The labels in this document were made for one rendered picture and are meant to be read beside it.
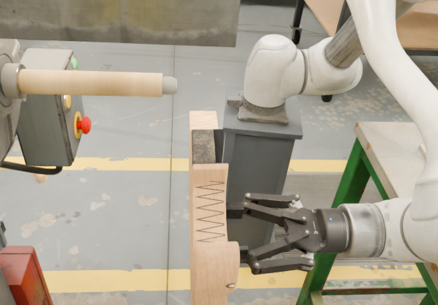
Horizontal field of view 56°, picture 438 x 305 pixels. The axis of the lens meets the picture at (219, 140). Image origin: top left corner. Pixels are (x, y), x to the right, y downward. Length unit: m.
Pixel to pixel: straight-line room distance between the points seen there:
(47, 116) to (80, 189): 1.36
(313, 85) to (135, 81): 0.95
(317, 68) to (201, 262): 1.04
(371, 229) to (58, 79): 0.52
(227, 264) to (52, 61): 0.62
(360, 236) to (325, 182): 1.63
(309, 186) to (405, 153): 1.24
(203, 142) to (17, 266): 0.77
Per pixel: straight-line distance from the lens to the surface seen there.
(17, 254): 1.22
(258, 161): 1.52
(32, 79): 0.58
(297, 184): 2.28
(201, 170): 0.51
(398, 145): 1.12
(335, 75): 1.38
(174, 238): 1.95
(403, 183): 1.01
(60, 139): 0.90
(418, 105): 0.70
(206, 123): 0.66
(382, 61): 0.79
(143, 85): 0.55
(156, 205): 2.09
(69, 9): 0.37
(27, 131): 0.91
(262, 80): 1.38
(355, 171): 1.18
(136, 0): 0.35
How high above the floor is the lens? 1.55
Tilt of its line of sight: 39 degrees down
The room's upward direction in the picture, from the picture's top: 6 degrees clockwise
